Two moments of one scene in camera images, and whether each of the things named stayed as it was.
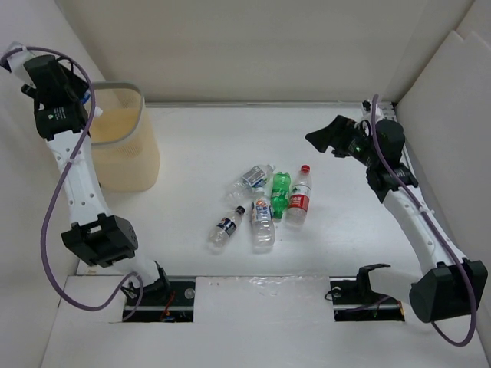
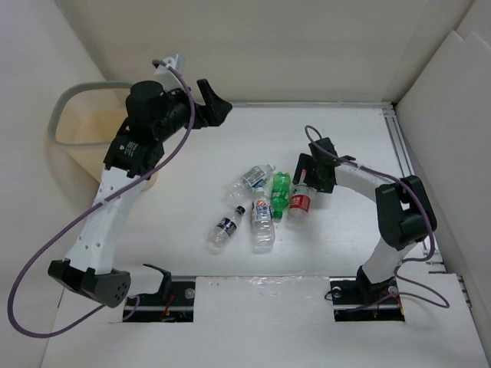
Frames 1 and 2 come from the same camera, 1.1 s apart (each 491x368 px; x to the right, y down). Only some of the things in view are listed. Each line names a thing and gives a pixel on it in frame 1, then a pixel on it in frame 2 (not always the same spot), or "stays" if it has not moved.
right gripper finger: (336, 133) -> (304, 162)
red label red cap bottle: (299, 199) stays
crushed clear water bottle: (252, 179) stays
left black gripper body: (75, 87) -> (179, 113)
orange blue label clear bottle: (263, 233) stays
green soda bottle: (280, 194) stays
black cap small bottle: (224, 229) stays
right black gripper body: (358, 148) -> (315, 178)
